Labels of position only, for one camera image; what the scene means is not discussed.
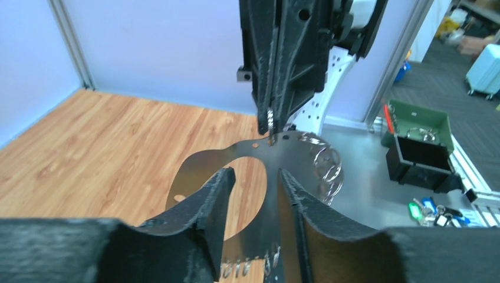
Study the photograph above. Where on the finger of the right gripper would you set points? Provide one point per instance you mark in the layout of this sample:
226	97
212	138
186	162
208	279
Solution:
263	59
299	73

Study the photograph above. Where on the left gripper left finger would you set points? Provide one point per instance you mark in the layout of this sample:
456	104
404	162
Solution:
182	244

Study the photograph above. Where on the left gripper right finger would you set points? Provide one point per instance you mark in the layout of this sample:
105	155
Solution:
319	244

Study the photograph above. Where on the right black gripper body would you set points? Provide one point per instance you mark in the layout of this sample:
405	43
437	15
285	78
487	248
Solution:
349	25

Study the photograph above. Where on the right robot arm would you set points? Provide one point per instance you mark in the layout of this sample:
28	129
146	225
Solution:
311	115

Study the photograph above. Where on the pile of key tags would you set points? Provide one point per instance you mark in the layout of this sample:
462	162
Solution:
425	212

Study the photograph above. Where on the green and black box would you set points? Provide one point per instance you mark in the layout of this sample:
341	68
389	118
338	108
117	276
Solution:
419	143

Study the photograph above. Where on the light blue suitcase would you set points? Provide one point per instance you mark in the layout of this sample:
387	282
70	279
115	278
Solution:
483	75

